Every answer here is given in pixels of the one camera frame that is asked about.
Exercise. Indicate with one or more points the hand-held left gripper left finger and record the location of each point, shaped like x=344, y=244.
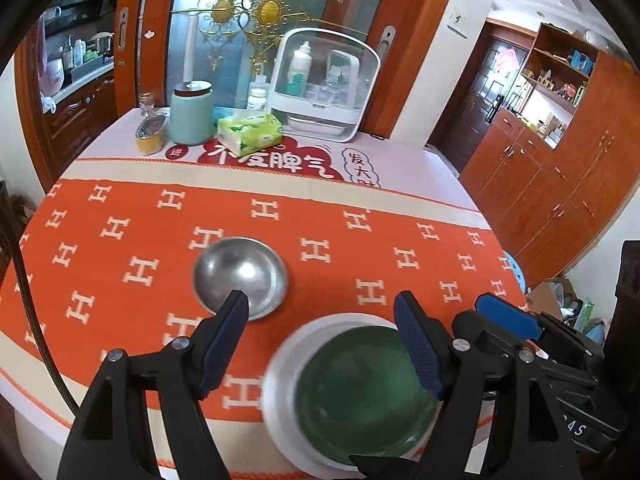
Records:
x=220, y=350

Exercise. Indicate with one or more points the dark brown entrance door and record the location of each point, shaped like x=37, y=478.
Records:
x=480, y=100

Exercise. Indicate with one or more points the white clear storage box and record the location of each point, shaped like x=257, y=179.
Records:
x=325, y=120

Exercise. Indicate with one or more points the cardboard box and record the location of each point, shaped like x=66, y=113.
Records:
x=547, y=297

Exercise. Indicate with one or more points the blue plastic stool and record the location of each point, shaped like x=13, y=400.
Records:
x=514, y=272

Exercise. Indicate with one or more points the yellow can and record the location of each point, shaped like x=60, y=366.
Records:
x=150, y=137

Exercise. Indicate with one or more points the green tissue pack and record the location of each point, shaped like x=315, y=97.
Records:
x=250, y=132

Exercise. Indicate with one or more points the wooden kitchen base cabinet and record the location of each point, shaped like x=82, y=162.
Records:
x=80, y=110

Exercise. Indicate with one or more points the white wall switch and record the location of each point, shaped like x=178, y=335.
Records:
x=459, y=24

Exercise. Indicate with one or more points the white green label bottle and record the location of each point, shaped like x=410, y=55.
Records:
x=299, y=70

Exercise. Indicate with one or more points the wooden shelf cabinet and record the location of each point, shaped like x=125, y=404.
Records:
x=560, y=175

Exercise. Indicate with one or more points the white plate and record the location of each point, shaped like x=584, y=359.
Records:
x=266, y=400

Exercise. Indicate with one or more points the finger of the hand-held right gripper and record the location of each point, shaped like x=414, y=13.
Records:
x=507, y=317
x=480, y=327

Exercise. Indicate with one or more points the pink white rice cooker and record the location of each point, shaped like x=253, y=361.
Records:
x=53, y=76

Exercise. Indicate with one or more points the green plate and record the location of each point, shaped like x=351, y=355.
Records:
x=360, y=395

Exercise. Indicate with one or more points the mint green canister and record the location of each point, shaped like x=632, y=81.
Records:
x=192, y=115

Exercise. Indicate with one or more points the orange patterned tablecloth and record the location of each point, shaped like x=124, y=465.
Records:
x=350, y=240

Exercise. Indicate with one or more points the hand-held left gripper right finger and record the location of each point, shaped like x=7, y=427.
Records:
x=422, y=350

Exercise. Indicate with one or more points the small glass jar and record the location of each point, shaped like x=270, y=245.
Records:
x=146, y=104

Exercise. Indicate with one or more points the white pill bottle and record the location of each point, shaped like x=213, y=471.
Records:
x=257, y=100

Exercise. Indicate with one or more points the small steel bowl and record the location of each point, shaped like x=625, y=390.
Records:
x=240, y=270

